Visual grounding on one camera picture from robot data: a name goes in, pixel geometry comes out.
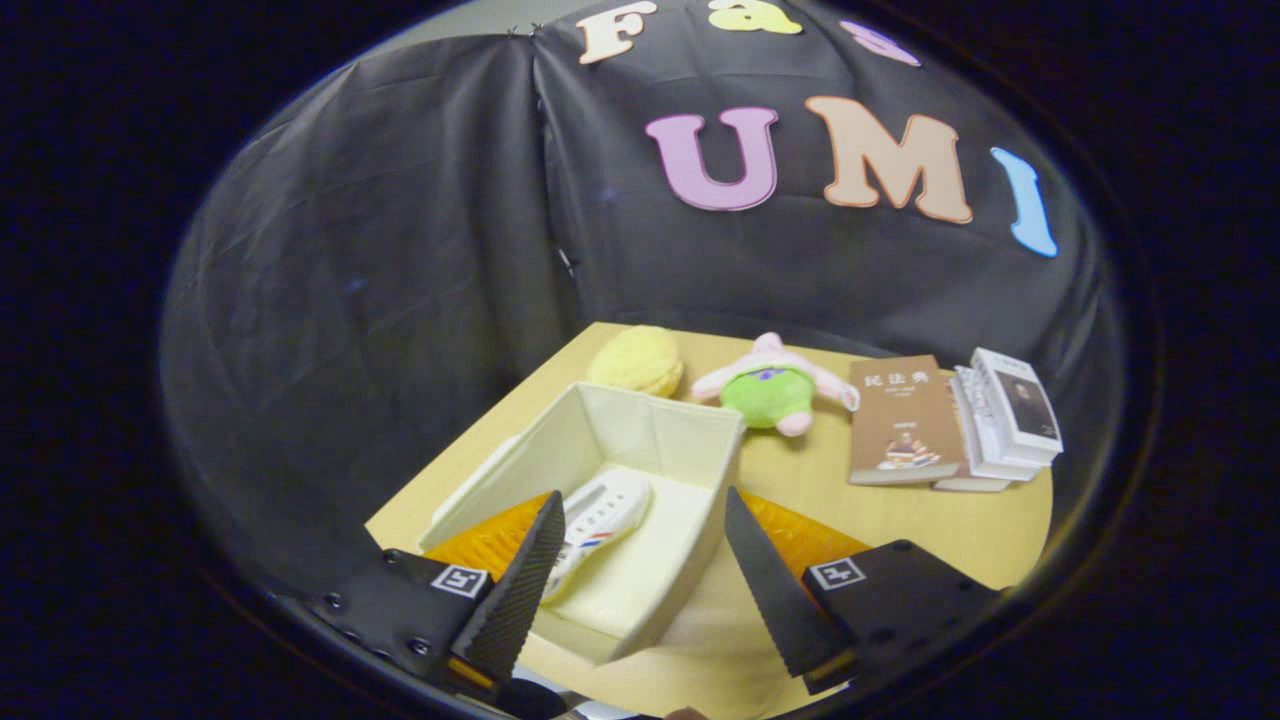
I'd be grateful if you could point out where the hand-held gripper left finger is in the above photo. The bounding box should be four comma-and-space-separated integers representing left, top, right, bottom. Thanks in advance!
308, 490, 567, 701

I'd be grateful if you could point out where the white portrait cover book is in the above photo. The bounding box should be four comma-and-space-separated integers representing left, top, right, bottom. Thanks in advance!
970, 347, 1064, 466

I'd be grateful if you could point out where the yellow round plush toy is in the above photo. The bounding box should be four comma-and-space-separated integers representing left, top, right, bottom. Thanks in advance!
587, 325, 686, 399

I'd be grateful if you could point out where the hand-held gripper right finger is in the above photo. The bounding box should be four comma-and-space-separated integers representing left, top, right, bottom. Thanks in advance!
724, 487, 1002, 696

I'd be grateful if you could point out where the cream fabric storage box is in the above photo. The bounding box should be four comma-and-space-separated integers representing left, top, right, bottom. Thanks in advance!
418, 382, 746, 666

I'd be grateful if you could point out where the black backdrop cloth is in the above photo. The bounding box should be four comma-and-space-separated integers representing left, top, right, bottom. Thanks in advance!
160, 0, 1131, 601

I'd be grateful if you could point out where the pink and green plush toy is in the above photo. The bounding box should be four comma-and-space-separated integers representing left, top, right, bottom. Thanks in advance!
690, 332, 861, 438

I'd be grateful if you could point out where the brown cover book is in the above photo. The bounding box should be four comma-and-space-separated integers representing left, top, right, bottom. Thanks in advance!
848, 355, 969, 487

